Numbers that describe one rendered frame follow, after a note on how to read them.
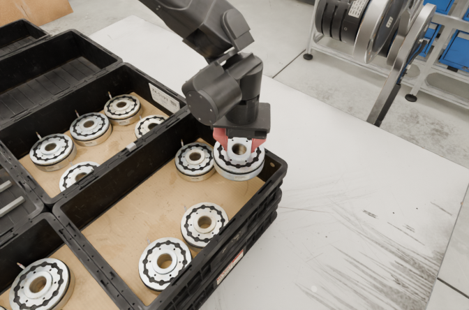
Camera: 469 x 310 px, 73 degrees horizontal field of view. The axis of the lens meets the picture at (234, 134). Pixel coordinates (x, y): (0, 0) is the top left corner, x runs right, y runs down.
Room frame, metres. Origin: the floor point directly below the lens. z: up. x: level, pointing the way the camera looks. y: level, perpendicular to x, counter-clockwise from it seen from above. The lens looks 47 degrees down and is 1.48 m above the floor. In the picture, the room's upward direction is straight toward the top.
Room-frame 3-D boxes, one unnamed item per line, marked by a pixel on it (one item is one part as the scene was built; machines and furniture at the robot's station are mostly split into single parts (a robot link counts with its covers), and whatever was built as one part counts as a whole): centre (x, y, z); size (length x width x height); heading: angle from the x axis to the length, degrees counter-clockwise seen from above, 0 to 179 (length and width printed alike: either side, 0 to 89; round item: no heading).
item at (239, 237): (0.37, 0.12, 0.87); 0.40 x 0.30 x 0.11; 139
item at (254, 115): (0.40, -0.01, 1.12); 0.10 x 0.07 x 0.07; 86
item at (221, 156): (0.40, -0.01, 1.00); 0.10 x 0.10 x 0.01
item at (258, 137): (0.40, -0.02, 1.05); 0.07 x 0.07 x 0.09; 86
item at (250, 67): (0.39, -0.01, 1.18); 0.07 x 0.06 x 0.07; 141
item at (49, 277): (0.19, 0.36, 0.86); 0.05 x 0.05 x 0.01
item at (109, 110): (0.68, 0.33, 0.86); 0.10 x 0.10 x 0.01
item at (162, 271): (0.23, 0.13, 0.86); 0.05 x 0.05 x 0.01
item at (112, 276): (0.37, 0.12, 0.92); 0.40 x 0.30 x 0.02; 139
